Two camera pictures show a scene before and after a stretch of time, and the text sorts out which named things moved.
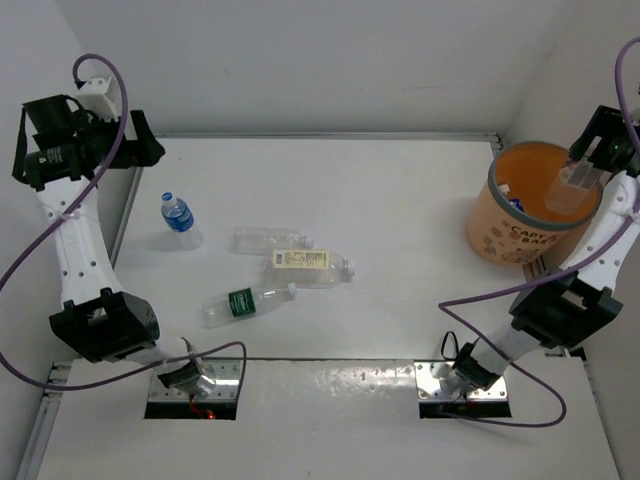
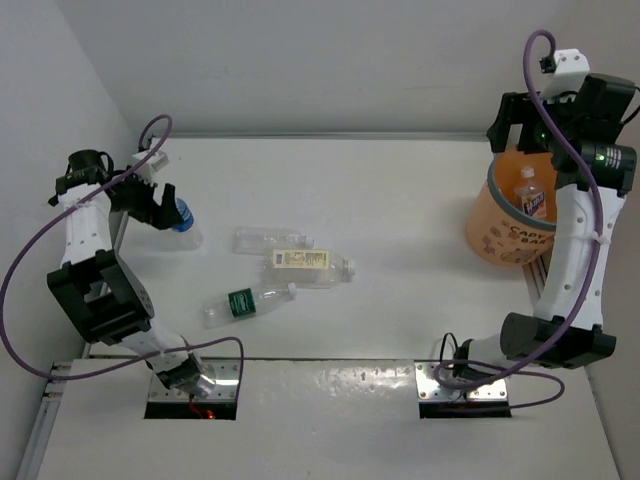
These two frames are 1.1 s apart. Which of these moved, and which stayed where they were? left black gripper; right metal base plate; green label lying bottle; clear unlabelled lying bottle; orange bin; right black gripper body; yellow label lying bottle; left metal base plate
Moved: right black gripper body; left black gripper
Stayed: green label lying bottle; right metal base plate; left metal base plate; orange bin; yellow label lying bottle; clear unlabelled lying bottle
